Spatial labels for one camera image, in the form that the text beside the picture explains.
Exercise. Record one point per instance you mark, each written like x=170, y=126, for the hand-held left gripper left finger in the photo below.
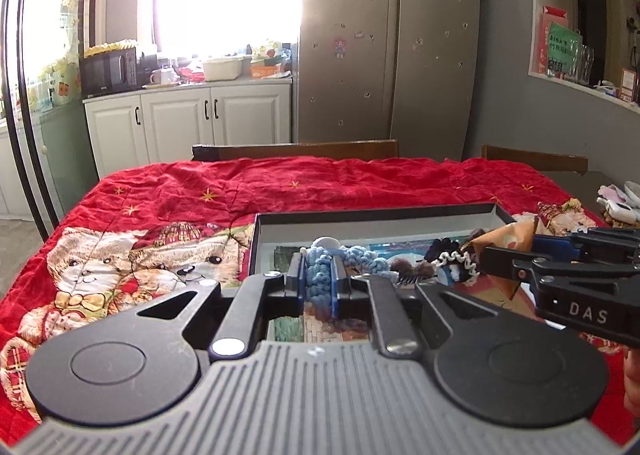
x=302, y=285

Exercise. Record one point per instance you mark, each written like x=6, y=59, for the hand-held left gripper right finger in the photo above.
x=337, y=290

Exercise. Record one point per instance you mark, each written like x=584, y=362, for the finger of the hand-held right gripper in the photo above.
x=510, y=267
x=552, y=245

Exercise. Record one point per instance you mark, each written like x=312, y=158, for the blue scrunchie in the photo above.
x=320, y=280

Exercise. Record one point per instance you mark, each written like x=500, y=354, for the orange patterned triangle cloth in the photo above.
x=505, y=235

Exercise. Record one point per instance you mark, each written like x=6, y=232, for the black and white scrunchie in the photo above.
x=450, y=255

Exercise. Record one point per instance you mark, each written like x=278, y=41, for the brown fuzzy hair clip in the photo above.
x=410, y=267

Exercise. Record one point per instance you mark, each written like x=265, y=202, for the black shallow box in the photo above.
x=380, y=220

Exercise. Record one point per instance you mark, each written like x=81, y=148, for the person's right hand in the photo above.
x=634, y=380

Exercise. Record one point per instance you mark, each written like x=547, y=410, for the wooden chair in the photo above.
x=535, y=158
x=300, y=150

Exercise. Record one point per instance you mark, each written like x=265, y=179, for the red printed blanket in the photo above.
x=175, y=195

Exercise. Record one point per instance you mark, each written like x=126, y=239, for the clear drinking glass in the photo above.
x=575, y=65
x=588, y=66

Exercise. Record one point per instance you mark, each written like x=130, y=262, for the white cabinet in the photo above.
x=185, y=125

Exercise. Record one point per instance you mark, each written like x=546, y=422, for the orange box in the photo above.
x=265, y=71

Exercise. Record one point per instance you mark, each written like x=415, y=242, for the white basin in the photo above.
x=222, y=69

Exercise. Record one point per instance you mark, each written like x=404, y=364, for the silver refrigerator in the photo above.
x=390, y=45

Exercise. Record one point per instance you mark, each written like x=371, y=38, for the white mug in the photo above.
x=161, y=76

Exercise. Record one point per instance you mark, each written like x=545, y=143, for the black microwave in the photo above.
x=107, y=72

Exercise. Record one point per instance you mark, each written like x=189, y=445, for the yellow flowers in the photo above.
x=110, y=47

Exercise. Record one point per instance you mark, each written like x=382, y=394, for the glass sliding door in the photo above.
x=30, y=85

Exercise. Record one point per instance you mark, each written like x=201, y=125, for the white wall shelf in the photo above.
x=535, y=10

